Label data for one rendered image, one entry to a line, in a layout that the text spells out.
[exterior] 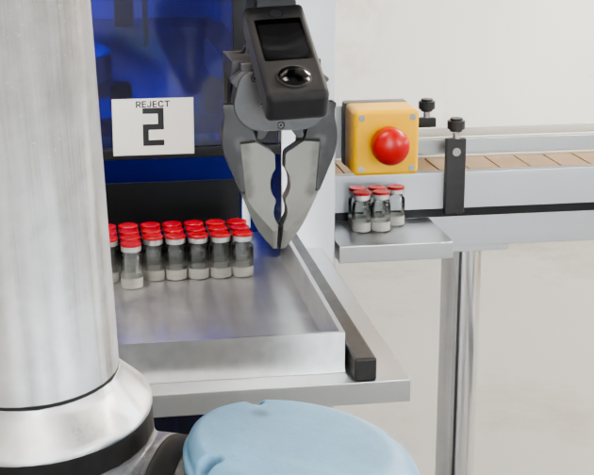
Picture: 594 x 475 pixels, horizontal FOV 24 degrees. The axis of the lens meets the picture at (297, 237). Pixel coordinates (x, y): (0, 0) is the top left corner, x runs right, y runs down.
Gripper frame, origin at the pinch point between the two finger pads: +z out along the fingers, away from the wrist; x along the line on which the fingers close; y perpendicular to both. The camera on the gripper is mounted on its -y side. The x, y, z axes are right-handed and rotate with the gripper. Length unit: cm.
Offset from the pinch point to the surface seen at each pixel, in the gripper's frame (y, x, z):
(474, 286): 53, -33, 23
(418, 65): 348, -102, 39
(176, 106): 37.9, 5.0, -4.0
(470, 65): 352, -121, 40
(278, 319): 14.2, -2.0, 12.0
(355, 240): 40.1, -14.8, 12.2
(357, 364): -2.0, -6.0, 10.6
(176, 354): 0.4, 8.4, 9.8
